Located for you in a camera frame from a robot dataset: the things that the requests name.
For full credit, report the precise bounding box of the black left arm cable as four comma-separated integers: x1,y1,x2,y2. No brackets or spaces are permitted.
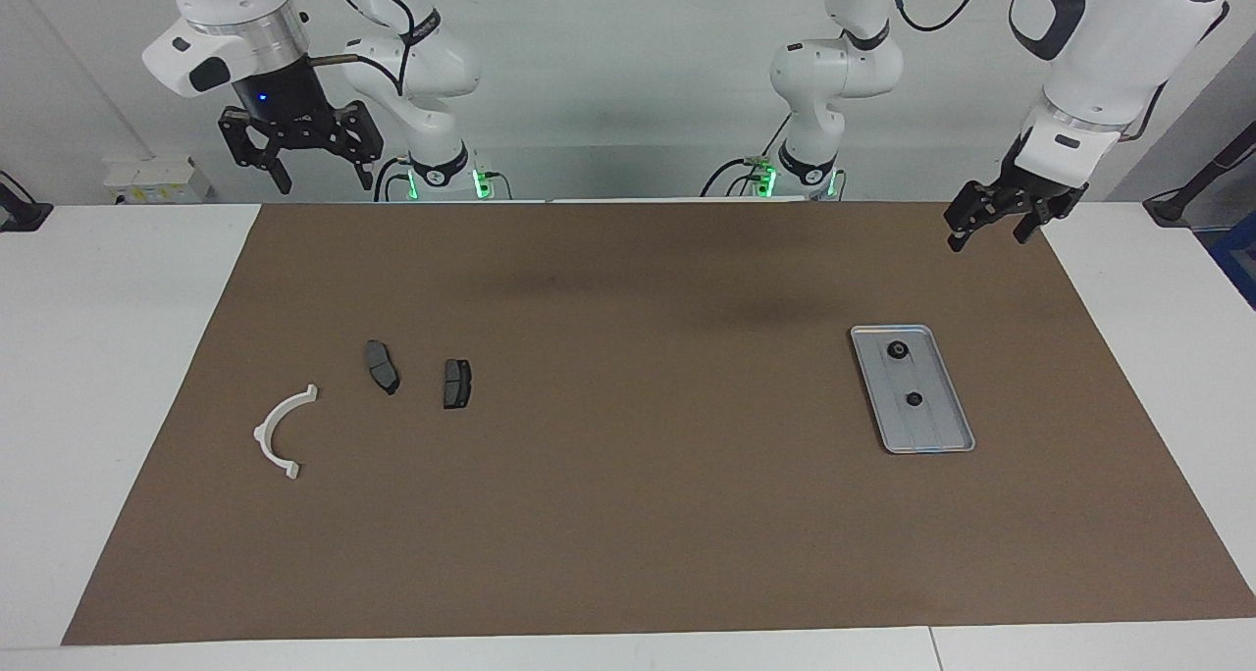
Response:
883,0,1228,142

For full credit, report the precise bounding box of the white cardboard box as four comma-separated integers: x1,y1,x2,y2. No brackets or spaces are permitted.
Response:
103,156,212,204

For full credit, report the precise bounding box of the long dark brake pad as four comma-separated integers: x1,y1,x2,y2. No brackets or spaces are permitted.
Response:
365,340,400,395

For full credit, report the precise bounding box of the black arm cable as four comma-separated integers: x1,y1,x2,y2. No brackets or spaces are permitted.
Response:
883,0,1228,142
316,0,418,98

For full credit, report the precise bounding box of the white semicircular bracket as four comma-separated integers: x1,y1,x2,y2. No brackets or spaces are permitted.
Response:
253,384,320,481

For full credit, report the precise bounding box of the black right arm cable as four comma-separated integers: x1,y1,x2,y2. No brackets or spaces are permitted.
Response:
316,0,418,98

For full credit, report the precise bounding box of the silver metal tray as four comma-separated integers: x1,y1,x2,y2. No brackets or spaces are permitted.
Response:
849,324,977,455

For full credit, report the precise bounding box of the brown table mat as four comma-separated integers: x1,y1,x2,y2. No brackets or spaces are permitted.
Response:
61,200,1256,646

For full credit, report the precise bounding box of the black angled stand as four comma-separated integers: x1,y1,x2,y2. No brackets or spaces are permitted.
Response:
1143,120,1256,229

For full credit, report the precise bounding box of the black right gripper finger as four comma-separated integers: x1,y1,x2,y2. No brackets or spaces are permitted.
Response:
334,102,386,191
221,122,293,196

